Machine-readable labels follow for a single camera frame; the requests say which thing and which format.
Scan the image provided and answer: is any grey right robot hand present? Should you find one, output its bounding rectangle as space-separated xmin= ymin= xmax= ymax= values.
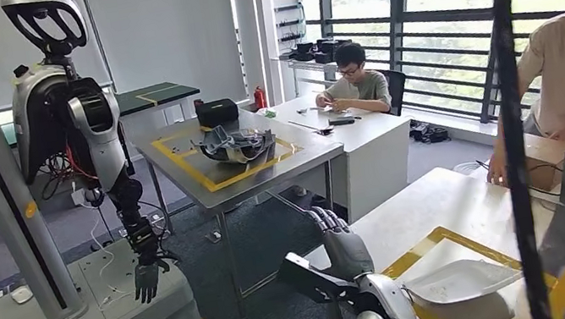
xmin=305 ymin=199 xmax=377 ymax=288

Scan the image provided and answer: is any steel workbench yellow tape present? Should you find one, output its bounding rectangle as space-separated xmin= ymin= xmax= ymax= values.
xmin=292 ymin=146 xmax=565 ymax=319

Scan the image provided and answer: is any white curved plastic part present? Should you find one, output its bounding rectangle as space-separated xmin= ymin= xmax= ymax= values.
xmin=398 ymin=250 xmax=527 ymax=314

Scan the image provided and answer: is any grey black car trim part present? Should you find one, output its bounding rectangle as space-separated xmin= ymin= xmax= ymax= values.
xmin=191 ymin=116 xmax=282 ymax=173

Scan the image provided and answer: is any steel table yellow tape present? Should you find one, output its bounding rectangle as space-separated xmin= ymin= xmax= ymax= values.
xmin=129 ymin=94 xmax=370 ymax=319

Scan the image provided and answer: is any black flat tool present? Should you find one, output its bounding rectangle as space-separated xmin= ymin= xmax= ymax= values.
xmin=327 ymin=114 xmax=357 ymax=129

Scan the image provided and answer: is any black gear pile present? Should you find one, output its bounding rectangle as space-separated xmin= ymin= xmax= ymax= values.
xmin=405 ymin=116 xmax=452 ymax=150

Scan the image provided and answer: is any black office chair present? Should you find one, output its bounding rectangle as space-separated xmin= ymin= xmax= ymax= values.
xmin=381 ymin=65 xmax=414 ymax=119

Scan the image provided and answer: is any red fire extinguisher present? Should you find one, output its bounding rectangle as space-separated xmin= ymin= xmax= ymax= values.
xmin=251 ymin=84 xmax=269 ymax=112

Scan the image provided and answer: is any black hard case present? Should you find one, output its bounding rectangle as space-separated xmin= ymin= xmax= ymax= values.
xmin=193 ymin=95 xmax=243 ymax=133

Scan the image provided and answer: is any white narrow side table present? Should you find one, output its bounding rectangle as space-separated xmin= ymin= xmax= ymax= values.
xmin=271 ymin=47 xmax=343 ymax=102

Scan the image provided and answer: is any black equipment box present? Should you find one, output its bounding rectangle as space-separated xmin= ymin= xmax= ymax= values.
xmin=311 ymin=33 xmax=356 ymax=66
xmin=289 ymin=41 xmax=319 ymax=63

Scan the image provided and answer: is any cardboard box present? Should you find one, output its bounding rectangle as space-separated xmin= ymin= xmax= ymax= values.
xmin=517 ymin=126 xmax=565 ymax=199

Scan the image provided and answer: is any dark green topped table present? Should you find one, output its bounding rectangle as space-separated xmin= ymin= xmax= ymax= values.
xmin=112 ymin=76 xmax=208 ymax=148

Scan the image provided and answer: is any grey wheeled humanoid robot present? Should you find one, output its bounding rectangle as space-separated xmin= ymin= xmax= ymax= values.
xmin=0 ymin=0 xmax=207 ymax=319

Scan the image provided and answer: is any black braided cable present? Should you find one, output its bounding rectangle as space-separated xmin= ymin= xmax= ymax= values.
xmin=476 ymin=0 xmax=565 ymax=319

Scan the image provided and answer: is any black wall power strip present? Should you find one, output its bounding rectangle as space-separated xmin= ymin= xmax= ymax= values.
xmin=276 ymin=16 xmax=306 ymax=29
xmin=277 ymin=30 xmax=308 ymax=44
xmin=274 ymin=1 xmax=305 ymax=15

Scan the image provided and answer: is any black window frame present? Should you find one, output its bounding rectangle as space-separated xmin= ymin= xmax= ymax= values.
xmin=299 ymin=0 xmax=565 ymax=150

